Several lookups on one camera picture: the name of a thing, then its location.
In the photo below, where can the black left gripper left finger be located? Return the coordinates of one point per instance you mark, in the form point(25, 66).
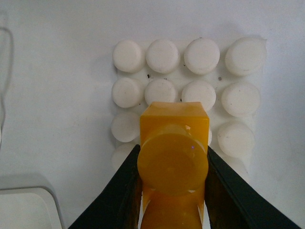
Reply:
point(118, 205)

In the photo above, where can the white lamp stand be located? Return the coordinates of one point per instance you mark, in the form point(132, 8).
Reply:
point(27, 201)

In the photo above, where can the white studded base plate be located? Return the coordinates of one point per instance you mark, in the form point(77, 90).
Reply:
point(224, 76)

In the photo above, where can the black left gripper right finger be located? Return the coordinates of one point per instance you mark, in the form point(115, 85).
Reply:
point(233, 204)

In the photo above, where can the yellow two-stud block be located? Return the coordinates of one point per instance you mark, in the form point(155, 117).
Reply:
point(173, 165)

